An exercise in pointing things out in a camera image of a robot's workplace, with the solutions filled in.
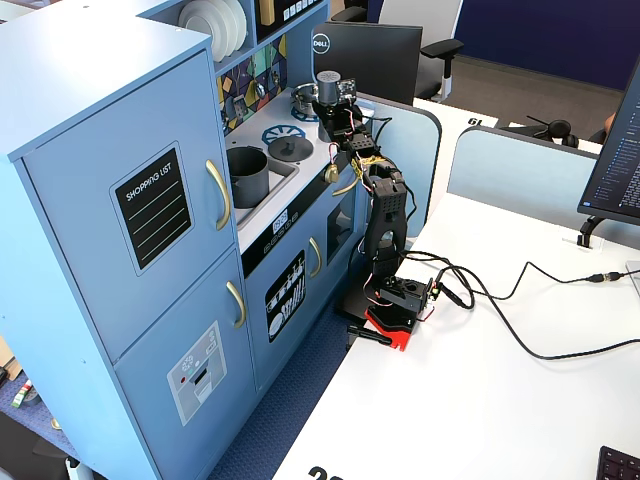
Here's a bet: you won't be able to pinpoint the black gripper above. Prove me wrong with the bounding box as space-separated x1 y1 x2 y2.
313 101 375 154

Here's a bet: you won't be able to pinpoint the gray salt shaker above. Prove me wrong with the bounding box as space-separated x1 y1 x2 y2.
315 69 344 105

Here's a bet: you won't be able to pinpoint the steel cooking pot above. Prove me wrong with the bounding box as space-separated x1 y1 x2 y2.
290 82 321 115

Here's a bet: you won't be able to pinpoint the gray pot lid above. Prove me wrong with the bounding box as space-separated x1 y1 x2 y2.
267 135 315 164

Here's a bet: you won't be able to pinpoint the black Dell monitor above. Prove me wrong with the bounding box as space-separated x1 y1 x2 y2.
310 20 424 106

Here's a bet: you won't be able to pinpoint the rounded desk partition panel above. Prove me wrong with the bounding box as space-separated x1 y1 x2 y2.
446 124 640 251
355 92 444 241

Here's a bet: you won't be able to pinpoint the black microwave door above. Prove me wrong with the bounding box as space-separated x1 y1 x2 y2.
254 0 326 41

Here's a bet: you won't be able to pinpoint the black office chair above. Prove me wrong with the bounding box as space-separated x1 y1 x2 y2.
330 0 384 24

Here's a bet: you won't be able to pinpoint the gray cooking pot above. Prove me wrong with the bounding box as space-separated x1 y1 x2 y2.
226 146 272 210

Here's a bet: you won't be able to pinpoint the white office chair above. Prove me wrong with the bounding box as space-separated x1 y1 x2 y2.
378 0 466 104

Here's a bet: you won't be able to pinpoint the white toy plate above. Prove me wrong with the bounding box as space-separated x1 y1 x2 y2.
178 0 224 56
214 0 239 51
232 0 249 44

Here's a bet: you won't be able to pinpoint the blue oven door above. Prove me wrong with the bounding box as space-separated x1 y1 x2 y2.
322 174 371 296

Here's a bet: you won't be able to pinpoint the black table clamp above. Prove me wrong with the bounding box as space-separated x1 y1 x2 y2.
347 323 395 351

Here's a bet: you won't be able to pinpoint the black headphones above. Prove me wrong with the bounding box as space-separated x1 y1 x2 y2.
524 114 581 149

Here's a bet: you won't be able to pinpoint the blue dishwasher door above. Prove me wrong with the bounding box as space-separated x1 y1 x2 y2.
244 224 329 391

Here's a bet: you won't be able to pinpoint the blue toy kitchen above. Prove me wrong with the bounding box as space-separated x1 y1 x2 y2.
0 0 381 480

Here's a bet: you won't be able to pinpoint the blue fridge door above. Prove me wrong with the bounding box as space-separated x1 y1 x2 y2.
19 49 236 364

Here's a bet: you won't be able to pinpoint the black monitor stand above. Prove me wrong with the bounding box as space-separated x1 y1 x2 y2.
576 214 604 249

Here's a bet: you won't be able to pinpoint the black computer monitor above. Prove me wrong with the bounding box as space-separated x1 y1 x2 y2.
576 59 640 226

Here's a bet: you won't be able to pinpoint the blue freezer door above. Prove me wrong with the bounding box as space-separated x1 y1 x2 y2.
113 247 259 480

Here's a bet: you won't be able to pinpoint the red green striped item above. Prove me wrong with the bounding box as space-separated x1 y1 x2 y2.
10 379 34 409

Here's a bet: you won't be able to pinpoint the black keyboard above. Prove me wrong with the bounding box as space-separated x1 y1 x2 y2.
597 444 640 480

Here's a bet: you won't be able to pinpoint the gold oven handle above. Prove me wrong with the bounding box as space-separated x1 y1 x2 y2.
332 174 361 197

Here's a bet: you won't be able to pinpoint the gold fridge door handle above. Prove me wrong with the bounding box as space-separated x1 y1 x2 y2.
205 158 232 232

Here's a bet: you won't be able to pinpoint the gold dishwasher handle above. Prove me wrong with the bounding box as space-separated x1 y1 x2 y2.
308 236 323 279

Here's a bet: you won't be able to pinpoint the gold freezer door handle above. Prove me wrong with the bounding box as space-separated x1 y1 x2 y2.
225 280 247 330

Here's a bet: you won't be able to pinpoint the black camera cable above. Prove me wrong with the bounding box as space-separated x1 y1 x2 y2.
372 115 626 311

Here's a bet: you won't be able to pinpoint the black power cable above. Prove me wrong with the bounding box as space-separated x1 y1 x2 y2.
434 269 640 361

